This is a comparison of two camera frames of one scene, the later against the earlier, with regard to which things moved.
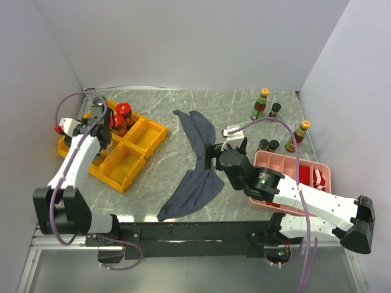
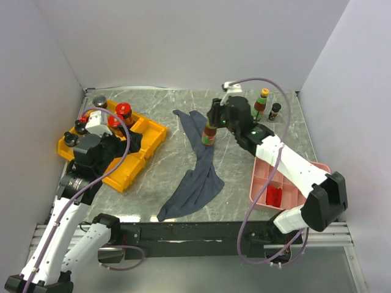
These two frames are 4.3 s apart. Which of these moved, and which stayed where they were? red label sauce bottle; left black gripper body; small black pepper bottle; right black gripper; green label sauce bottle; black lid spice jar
Moved: left black gripper body; red label sauce bottle; right black gripper
Stayed: green label sauce bottle; small black pepper bottle; black lid spice jar
